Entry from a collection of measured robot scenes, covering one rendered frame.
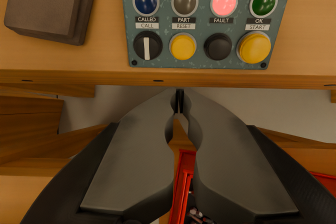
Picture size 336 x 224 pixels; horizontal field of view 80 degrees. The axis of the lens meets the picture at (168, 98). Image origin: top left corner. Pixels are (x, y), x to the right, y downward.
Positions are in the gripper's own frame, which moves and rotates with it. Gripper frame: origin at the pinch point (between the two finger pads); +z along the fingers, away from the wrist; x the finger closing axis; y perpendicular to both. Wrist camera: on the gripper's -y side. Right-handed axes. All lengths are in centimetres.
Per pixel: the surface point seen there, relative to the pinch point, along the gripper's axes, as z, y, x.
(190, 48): 8.2, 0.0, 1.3
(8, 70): 10.9, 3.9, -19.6
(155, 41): 8.3, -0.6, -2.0
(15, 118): 53, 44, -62
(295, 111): 81, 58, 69
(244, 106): 82, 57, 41
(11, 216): 3.8, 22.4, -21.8
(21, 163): 16.0, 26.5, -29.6
